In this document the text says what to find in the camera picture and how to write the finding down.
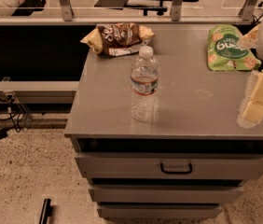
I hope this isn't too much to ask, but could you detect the clear plastic water bottle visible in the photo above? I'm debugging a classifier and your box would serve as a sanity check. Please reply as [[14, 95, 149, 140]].
[[131, 46, 159, 123]]

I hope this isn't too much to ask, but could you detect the green snack bag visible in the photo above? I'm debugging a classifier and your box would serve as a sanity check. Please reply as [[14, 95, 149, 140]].
[[207, 24, 261, 71]]

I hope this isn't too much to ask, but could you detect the grey drawer cabinet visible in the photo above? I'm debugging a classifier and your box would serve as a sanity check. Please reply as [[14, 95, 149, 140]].
[[65, 24, 263, 207]]

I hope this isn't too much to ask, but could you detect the brown yellow chip bag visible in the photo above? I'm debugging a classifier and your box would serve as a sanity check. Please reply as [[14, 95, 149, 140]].
[[80, 22, 155, 57]]

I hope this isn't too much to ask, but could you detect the top grey drawer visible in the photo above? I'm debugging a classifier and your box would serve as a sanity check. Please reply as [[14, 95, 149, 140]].
[[76, 153, 263, 180]]

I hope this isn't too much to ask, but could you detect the grey drawer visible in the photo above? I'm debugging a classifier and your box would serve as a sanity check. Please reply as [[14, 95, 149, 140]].
[[76, 153, 263, 180], [89, 185, 243, 203], [97, 204, 222, 218]]

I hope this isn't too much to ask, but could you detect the middle grey drawer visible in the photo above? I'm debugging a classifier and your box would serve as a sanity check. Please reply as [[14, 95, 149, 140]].
[[89, 185, 243, 203]]

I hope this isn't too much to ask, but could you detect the bottom grey drawer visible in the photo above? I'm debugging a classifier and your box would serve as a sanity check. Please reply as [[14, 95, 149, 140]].
[[97, 204, 222, 218]]

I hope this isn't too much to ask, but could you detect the black drawer handle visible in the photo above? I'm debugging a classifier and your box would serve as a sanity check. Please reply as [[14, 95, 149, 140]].
[[159, 163, 193, 175]]

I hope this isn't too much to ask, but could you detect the black floor bracket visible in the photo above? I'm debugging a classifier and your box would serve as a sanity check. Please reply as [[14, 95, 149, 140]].
[[39, 199, 52, 224]]

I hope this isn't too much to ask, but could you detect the metal railing frame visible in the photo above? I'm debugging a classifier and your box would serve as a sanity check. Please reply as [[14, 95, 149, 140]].
[[0, 0, 263, 26]]

